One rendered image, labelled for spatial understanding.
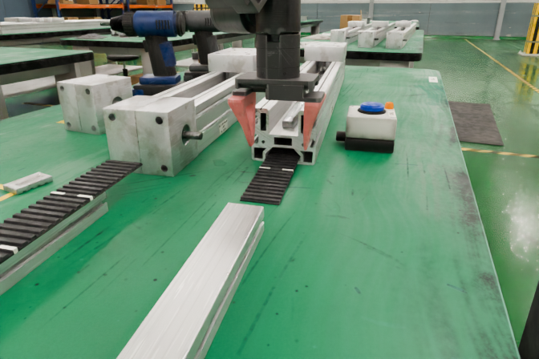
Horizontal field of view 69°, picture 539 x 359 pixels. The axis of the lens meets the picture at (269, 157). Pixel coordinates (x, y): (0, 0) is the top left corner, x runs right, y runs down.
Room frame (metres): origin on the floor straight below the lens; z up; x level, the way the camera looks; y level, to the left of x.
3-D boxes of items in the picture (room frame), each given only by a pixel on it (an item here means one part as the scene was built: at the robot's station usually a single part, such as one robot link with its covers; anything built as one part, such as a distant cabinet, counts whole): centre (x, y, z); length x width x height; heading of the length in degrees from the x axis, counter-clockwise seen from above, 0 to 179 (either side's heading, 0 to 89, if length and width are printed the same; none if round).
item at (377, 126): (0.65, -0.17, 0.81); 0.10 x 0.08 x 0.06; 77
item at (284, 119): (0.95, -0.11, 0.82); 0.80 x 0.10 x 0.09; 167
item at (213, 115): (1.00, 0.07, 0.82); 0.80 x 0.10 x 0.09; 167
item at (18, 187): (0.48, 0.33, 0.78); 0.05 x 0.03 x 0.01; 151
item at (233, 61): (1.00, 0.07, 0.87); 0.16 x 0.11 x 0.07; 167
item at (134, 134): (0.56, 0.16, 0.83); 0.12 x 0.09 x 0.10; 77
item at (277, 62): (0.52, -0.01, 0.94); 0.10 x 0.07 x 0.07; 76
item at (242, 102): (0.53, 0.01, 0.87); 0.07 x 0.07 x 0.09; 76
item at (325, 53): (1.20, -0.17, 0.87); 0.16 x 0.11 x 0.07; 167
